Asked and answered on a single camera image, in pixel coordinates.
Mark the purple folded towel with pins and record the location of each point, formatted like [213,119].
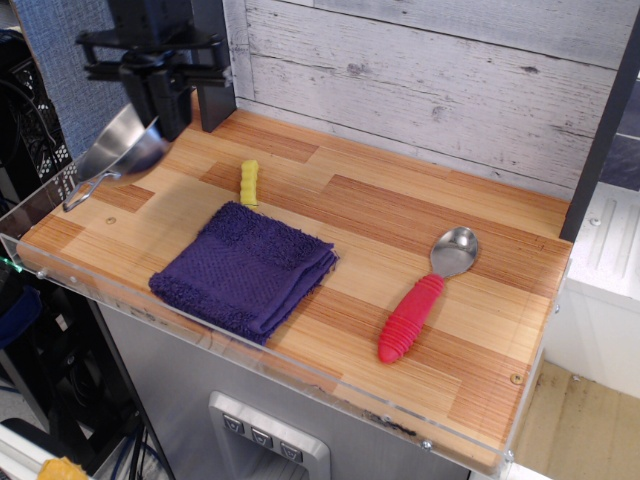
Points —
[244,272]

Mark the red-handled metal spoon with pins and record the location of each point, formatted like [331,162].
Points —
[453,254]

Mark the stainless toy fridge cabinet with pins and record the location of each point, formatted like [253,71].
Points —
[174,369]

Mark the black plastic crate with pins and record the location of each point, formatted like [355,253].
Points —
[33,149]

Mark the stainless steel two-handled bowl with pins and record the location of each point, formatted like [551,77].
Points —
[124,152]

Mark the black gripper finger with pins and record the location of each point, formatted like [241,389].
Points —
[171,97]
[136,86]

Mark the dark support post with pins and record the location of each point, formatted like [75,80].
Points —
[612,115]
[216,104]

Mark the yellow ridged plastic piece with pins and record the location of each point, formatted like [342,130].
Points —
[248,184]

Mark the dark right support post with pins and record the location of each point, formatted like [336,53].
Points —
[612,115]

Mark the dark left support post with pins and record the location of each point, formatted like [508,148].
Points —
[216,104]

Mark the clear acrylic table guard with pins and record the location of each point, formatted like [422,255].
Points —
[419,344]

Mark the grey dispenser button panel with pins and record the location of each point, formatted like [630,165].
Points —
[256,445]

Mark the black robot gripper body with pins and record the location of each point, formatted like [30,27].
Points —
[149,31]

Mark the white ribbed appliance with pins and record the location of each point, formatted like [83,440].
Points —
[594,330]

